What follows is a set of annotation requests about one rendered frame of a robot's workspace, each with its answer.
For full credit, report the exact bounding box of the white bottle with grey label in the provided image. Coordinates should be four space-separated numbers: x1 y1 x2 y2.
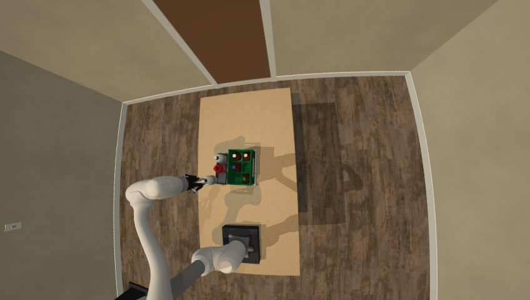
201 175 217 186
214 154 226 163

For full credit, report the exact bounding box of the red bottle with pale label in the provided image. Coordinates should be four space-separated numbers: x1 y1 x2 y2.
213 164 226 173

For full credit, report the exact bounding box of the brown bottle with blue cap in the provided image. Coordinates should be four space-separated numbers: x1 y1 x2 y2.
232 163 242 172

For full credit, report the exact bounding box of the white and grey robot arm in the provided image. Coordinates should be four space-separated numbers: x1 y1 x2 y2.
126 176 254 300

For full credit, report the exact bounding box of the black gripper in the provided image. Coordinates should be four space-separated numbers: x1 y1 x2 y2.
183 174 207 193

